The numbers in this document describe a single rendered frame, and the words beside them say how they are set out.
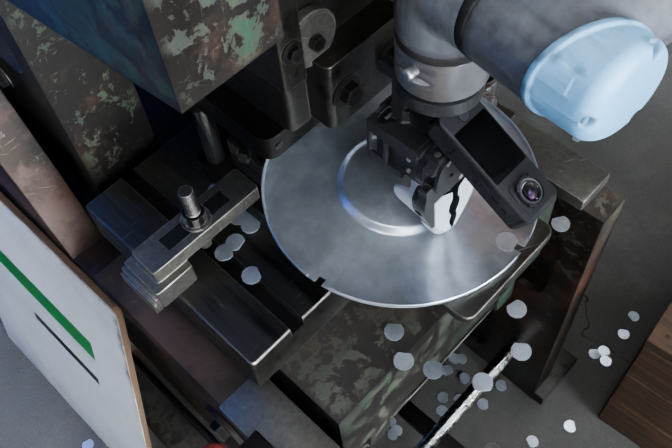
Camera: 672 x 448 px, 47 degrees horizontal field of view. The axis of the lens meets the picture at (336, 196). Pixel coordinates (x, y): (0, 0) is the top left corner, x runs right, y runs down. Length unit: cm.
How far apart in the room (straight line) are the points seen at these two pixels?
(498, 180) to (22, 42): 48
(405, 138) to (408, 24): 14
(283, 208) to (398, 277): 14
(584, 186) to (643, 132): 95
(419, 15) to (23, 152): 59
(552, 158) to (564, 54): 57
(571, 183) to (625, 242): 76
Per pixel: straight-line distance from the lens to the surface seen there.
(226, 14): 51
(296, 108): 71
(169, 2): 48
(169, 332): 95
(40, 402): 169
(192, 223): 84
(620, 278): 171
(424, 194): 66
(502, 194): 62
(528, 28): 48
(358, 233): 78
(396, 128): 66
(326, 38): 67
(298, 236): 78
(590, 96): 46
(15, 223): 117
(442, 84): 58
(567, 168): 102
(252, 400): 87
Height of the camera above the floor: 145
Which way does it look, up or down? 55 degrees down
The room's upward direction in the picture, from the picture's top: 7 degrees counter-clockwise
